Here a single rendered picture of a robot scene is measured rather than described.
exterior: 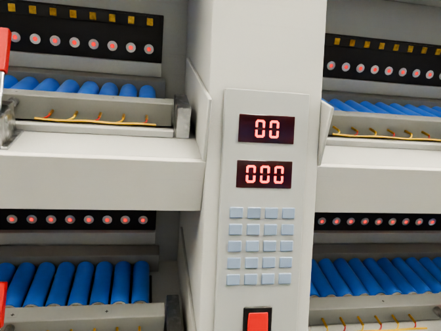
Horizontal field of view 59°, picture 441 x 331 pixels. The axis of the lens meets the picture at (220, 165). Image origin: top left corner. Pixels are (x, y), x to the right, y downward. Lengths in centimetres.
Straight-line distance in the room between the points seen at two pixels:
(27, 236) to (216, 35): 31
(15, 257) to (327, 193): 34
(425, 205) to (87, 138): 31
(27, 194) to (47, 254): 17
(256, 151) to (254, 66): 7
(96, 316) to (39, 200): 13
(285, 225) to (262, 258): 3
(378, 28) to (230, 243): 41
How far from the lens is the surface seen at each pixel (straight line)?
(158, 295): 45
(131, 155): 31
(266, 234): 32
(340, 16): 59
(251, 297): 33
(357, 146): 40
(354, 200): 36
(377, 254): 56
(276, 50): 33
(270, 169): 31
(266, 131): 31
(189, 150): 32
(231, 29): 32
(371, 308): 47
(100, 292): 43
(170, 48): 51
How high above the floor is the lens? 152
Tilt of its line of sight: 3 degrees down
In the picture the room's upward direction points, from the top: 3 degrees clockwise
